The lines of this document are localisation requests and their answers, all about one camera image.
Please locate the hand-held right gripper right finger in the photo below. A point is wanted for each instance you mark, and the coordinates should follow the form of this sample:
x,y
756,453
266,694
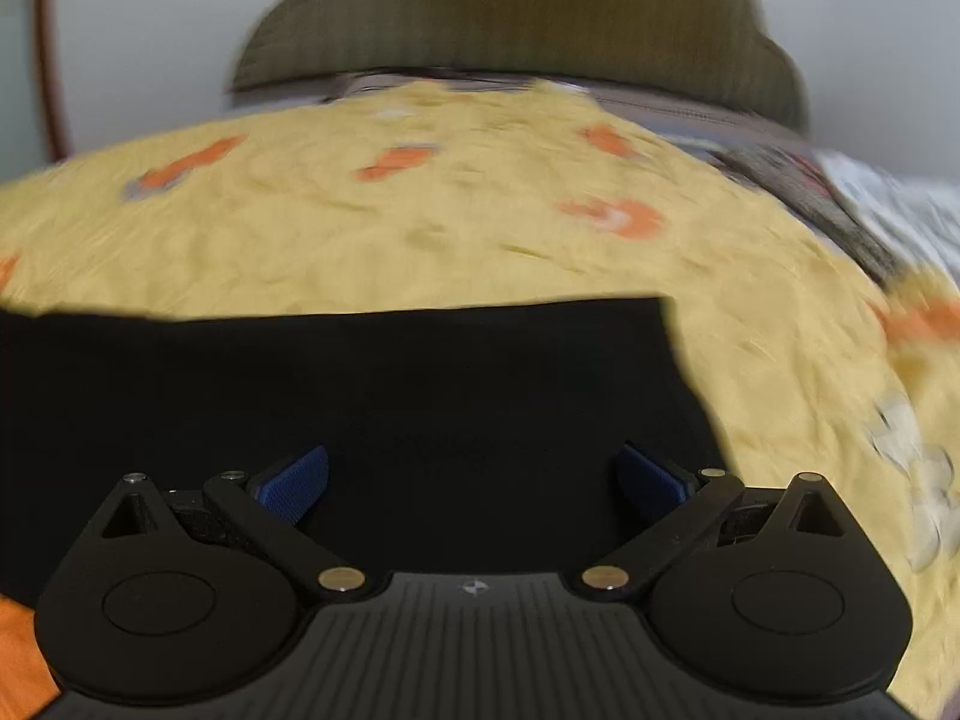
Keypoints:
x,y
649,484

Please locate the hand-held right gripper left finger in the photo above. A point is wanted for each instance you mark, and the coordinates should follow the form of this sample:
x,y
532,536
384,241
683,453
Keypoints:
x,y
296,484

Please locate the black pants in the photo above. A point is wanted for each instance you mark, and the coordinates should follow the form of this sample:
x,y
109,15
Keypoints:
x,y
412,405

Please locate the yellow printed blanket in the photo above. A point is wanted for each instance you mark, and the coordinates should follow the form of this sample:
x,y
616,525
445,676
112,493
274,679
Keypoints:
x,y
450,240

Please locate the patterned bed sheet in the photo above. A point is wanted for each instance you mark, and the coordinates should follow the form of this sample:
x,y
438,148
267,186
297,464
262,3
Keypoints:
x,y
780,165

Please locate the white patterned cloth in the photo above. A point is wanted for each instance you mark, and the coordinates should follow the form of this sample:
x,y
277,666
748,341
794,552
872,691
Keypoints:
x,y
892,202

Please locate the olive padded headboard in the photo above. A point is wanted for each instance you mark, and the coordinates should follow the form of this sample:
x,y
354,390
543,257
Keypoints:
x,y
525,22

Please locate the red-brown wooden frame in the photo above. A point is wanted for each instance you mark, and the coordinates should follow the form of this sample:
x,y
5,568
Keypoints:
x,y
51,52

